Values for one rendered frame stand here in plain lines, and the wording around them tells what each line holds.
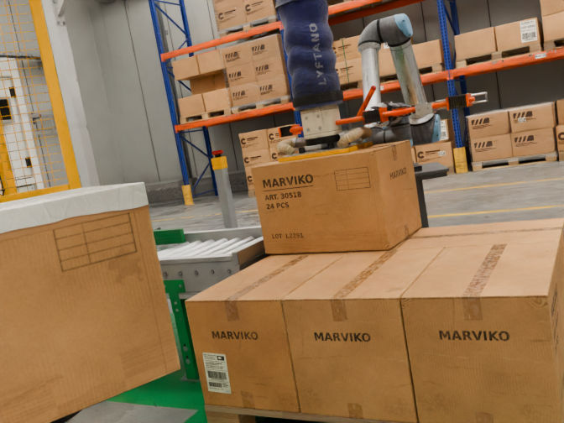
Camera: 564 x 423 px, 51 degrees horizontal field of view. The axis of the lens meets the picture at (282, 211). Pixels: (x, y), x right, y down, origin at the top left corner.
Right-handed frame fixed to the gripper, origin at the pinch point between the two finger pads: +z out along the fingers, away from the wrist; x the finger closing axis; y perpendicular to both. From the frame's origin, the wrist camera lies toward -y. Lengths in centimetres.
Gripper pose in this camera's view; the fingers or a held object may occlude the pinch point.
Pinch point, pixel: (380, 115)
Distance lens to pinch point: 252.9
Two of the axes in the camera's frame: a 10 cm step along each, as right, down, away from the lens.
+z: -4.7, 1.9, -8.6
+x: -1.7, -9.8, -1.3
